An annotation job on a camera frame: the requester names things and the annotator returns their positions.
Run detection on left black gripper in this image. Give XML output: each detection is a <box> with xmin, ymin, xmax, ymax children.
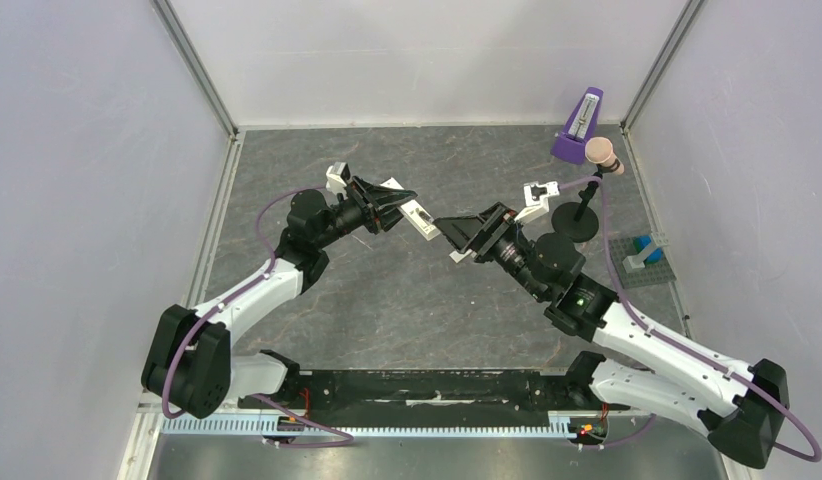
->
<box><xmin>315</xmin><ymin>175</ymin><xmax>418</xmax><ymax>250</ymax></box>

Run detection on white remote control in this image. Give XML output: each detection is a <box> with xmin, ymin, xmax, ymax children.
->
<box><xmin>399</xmin><ymin>198</ymin><xmax>440</xmax><ymax>241</ymax></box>

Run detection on white remote battery cover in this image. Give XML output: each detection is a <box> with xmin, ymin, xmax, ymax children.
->
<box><xmin>449</xmin><ymin>251</ymin><xmax>467</xmax><ymax>263</ymax></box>

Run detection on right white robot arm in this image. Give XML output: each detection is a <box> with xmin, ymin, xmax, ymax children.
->
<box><xmin>434</xmin><ymin>203</ymin><xmax>789</xmax><ymax>469</ymax></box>

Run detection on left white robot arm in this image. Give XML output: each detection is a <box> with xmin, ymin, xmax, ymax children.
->
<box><xmin>141</xmin><ymin>176</ymin><xmax>417</xmax><ymax>419</ymax></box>

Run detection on black stand with pink head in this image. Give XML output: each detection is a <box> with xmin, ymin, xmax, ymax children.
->
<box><xmin>550</xmin><ymin>137</ymin><xmax>625</xmax><ymax>243</ymax></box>

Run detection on purple metronome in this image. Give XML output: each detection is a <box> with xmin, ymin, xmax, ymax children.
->
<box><xmin>550</xmin><ymin>87</ymin><xmax>604</xmax><ymax>165</ymax></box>

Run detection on blue and grey bricks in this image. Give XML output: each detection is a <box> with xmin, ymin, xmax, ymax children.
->
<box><xmin>622</xmin><ymin>233</ymin><xmax>669</xmax><ymax>273</ymax></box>

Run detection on grey brick baseplate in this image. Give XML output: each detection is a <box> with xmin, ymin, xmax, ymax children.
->
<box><xmin>609</xmin><ymin>233</ymin><xmax>676</xmax><ymax>289</ymax></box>

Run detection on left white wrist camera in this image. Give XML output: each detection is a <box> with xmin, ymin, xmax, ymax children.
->
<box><xmin>326</xmin><ymin>162</ymin><xmax>351</xmax><ymax>196</ymax></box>

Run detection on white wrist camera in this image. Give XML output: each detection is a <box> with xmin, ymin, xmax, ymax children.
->
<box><xmin>515</xmin><ymin>181</ymin><xmax>560</xmax><ymax>225</ymax></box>
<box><xmin>326</xmin><ymin>162</ymin><xmax>351</xmax><ymax>196</ymax></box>

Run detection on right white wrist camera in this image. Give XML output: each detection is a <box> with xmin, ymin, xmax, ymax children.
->
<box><xmin>515</xmin><ymin>181</ymin><xmax>560</xmax><ymax>225</ymax></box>

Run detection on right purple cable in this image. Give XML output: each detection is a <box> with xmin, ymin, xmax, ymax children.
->
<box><xmin>556</xmin><ymin>175</ymin><xmax>822</xmax><ymax>463</ymax></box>

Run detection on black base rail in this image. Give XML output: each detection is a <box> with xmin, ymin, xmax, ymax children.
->
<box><xmin>270</xmin><ymin>351</ymin><xmax>605</xmax><ymax>428</ymax></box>

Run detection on white slotted cable duct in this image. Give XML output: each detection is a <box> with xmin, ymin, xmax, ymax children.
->
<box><xmin>161</xmin><ymin>410</ymin><xmax>585</xmax><ymax>440</ymax></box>

